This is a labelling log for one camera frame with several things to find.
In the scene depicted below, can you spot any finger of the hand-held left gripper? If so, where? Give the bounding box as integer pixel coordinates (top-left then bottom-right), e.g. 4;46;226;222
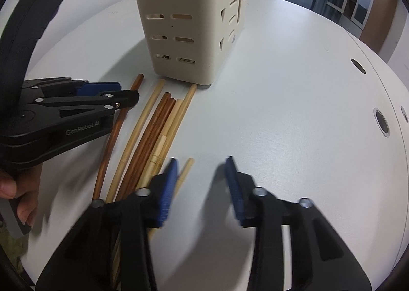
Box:
21;77;122;98
24;90;140;119

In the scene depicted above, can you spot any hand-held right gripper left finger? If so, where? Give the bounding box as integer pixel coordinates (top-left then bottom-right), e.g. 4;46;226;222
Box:
35;157;179;291

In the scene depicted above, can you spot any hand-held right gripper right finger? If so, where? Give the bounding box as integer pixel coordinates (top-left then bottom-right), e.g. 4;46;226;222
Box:
224;156;373;291

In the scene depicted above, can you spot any brown wooden chopstick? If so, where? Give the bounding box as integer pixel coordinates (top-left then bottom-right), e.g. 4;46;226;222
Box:
92;74;145;201
124;97;176;197
114;92;171;204

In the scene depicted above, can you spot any cream slotted utensil holder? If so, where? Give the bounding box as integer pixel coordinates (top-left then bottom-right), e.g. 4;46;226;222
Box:
129;0;250;87

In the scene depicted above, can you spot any person's left hand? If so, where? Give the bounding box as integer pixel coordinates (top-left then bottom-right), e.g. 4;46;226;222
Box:
0;161;43;228

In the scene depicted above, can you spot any person's olive clothing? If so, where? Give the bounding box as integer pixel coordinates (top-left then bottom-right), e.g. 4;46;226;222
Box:
0;224;24;275

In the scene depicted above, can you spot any wooden cabinet with glass door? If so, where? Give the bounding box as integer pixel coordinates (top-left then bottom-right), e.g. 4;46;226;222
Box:
350;0;401;55

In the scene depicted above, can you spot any grey ringed cable grommet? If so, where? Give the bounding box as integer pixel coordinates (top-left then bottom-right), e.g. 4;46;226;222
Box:
373;107;390;137

